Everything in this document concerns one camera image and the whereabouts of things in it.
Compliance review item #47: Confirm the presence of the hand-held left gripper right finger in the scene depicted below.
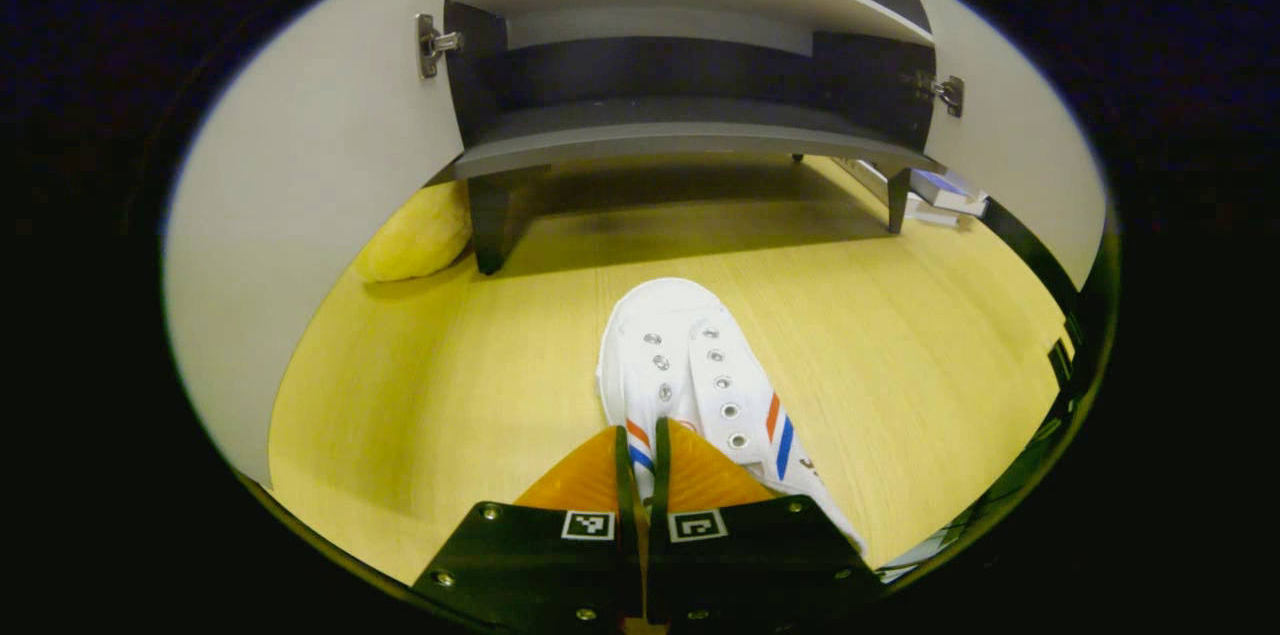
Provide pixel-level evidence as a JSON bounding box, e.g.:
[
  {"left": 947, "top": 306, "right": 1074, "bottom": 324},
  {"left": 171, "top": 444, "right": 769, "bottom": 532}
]
[{"left": 648, "top": 417, "right": 886, "bottom": 631}]

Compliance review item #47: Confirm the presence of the yellow plush toy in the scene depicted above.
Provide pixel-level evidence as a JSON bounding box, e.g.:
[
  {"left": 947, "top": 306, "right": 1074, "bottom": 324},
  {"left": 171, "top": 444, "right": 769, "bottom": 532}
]
[{"left": 352, "top": 180, "right": 473, "bottom": 284}]

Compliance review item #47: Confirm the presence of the stack of booklets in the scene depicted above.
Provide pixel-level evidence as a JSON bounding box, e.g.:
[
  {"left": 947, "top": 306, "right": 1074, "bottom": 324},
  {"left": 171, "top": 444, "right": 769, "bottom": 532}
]
[{"left": 835, "top": 158, "right": 991, "bottom": 228}]

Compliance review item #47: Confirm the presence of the white and grey shoe cabinet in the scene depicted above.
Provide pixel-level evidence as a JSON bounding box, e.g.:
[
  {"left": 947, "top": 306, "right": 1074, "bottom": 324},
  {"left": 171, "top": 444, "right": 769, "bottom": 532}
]
[{"left": 443, "top": 0, "right": 941, "bottom": 276}]

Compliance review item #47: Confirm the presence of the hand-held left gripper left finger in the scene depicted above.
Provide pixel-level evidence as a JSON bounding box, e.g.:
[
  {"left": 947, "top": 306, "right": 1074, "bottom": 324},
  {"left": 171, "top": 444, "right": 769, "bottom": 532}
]
[{"left": 410, "top": 425, "right": 651, "bottom": 635}]

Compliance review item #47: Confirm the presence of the white shoe cabinet door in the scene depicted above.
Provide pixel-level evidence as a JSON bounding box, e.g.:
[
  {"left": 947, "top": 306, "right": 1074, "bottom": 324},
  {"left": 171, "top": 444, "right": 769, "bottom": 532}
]
[
  {"left": 895, "top": 0, "right": 1109, "bottom": 291},
  {"left": 163, "top": 0, "right": 471, "bottom": 491}
]

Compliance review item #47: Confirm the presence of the white striped canvas shoe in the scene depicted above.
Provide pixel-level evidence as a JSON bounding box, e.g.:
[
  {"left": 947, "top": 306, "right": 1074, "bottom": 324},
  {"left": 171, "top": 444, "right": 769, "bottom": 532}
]
[{"left": 596, "top": 277, "right": 866, "bottom": 556}]

